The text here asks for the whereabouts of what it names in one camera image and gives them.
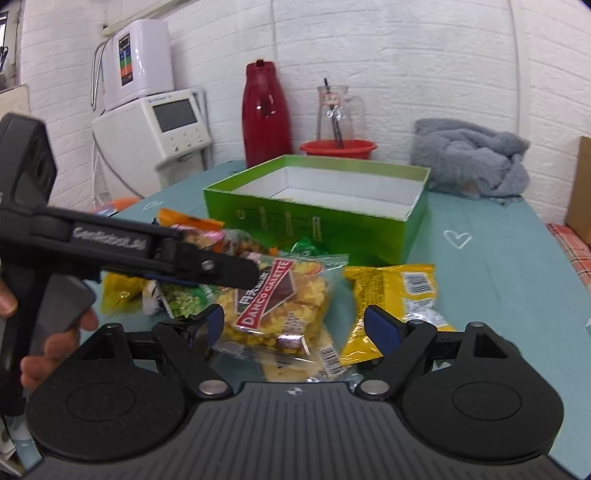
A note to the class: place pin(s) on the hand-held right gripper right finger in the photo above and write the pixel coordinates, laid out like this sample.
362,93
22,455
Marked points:
379,330

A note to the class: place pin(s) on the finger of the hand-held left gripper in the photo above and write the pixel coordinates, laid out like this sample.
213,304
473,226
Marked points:
221,270

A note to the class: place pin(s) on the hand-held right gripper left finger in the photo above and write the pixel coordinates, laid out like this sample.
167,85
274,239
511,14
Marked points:
214,326

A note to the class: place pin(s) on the pink nut packet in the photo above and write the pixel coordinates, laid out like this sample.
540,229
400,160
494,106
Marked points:
210,242

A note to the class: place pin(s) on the green pea packet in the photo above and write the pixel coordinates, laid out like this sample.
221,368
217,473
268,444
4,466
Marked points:
184,297

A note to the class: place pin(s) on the clear packet of yellow snacks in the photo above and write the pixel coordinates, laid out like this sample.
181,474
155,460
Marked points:
277,318

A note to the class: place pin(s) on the orange yellow snack packet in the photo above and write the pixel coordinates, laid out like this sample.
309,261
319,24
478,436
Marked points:
178,217

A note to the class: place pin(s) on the green cardboard box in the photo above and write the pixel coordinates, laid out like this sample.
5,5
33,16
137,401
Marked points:
360,235

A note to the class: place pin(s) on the person's left hand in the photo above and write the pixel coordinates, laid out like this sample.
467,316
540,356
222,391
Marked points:
55,350

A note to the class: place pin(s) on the orange round object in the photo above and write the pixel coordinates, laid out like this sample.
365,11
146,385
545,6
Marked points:
117,205

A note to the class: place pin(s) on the clear cracker packet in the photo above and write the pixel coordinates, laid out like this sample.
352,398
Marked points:
295,369

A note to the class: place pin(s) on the small yellow snack packet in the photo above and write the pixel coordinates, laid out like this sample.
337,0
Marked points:
117,293

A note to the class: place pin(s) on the teal tablecloth with hearts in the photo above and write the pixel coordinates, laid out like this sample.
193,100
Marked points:
489,286

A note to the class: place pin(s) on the beige stone slab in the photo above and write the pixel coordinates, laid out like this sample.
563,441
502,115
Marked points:
14,101

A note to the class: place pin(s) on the white appliance with screen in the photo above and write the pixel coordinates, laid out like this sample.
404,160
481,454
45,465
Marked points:
134,143

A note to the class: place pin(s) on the red thermos jug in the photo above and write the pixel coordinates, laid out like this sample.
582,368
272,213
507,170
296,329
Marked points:
265,129

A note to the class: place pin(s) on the glass pitcher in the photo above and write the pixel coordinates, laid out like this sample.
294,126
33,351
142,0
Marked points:
328,124

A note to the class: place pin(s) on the red plastic basin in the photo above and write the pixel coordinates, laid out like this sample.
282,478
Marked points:
358,150

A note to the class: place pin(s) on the black stirring stick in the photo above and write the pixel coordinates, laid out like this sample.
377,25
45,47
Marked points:
333,110

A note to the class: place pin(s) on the grey fluffy cloth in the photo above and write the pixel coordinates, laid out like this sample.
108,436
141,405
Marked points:
466,152

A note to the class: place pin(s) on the white water purifier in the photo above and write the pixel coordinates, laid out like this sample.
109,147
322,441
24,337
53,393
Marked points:
150,60

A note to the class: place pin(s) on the red plaid cloth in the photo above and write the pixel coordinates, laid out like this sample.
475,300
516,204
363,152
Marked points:
570,247

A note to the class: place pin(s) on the brown cardboard box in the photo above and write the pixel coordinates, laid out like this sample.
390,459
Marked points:
581,189

